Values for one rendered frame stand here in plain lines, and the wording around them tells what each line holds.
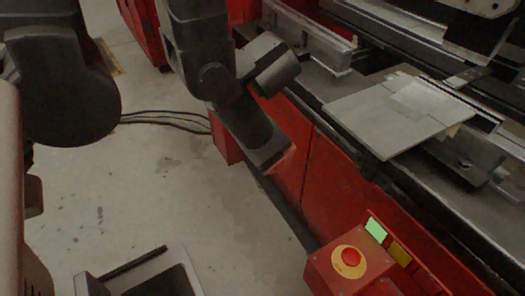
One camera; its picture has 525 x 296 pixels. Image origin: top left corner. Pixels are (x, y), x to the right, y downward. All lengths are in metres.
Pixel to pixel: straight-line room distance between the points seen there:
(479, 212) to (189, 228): 1.28
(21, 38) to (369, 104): 0.59
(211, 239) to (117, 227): 0.51
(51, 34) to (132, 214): 1.56
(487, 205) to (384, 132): 0.27
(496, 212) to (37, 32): 0.76
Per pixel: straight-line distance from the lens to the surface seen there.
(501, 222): 0.74
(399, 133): 0.62
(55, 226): 1.92
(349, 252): 0.65
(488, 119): 0.75
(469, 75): 0.87
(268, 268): 1.48
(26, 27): 0.26
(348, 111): 0.64
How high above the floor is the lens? 1.38
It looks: 46 degrees down
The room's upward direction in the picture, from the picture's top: straight up
